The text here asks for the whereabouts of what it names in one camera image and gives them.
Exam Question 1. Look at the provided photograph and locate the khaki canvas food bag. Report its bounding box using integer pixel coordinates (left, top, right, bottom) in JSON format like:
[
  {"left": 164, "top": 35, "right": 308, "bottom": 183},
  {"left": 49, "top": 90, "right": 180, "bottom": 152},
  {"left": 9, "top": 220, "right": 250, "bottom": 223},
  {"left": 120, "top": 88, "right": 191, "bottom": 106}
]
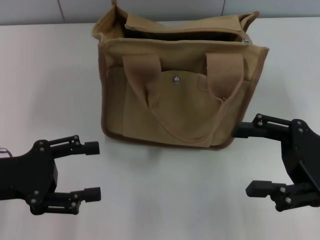
[{"left": 91, "top": 0, "right": 271, "bottom": 151}]

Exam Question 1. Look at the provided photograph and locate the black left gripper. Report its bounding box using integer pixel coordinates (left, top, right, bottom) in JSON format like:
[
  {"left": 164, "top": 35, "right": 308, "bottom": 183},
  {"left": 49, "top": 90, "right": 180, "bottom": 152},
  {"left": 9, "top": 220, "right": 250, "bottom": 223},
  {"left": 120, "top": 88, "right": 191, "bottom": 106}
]
[{"left": 0, "top": 134, "right": 102, "bottom": 215}]

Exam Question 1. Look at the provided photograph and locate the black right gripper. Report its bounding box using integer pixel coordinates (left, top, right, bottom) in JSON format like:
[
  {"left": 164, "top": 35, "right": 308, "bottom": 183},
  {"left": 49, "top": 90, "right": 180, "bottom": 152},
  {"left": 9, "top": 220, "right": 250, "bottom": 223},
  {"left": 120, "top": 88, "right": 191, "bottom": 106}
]
[{"left": 231, "top": 113, "right": 320, "bottom": 213}]

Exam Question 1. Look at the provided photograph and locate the left gripper cable plug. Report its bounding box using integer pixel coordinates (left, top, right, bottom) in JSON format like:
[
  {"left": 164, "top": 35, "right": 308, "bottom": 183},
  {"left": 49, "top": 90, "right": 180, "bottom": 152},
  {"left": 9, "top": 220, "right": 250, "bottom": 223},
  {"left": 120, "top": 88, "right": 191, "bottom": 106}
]
[{"left": 0, "top": 147, "right": 13, "bottom": 159}]

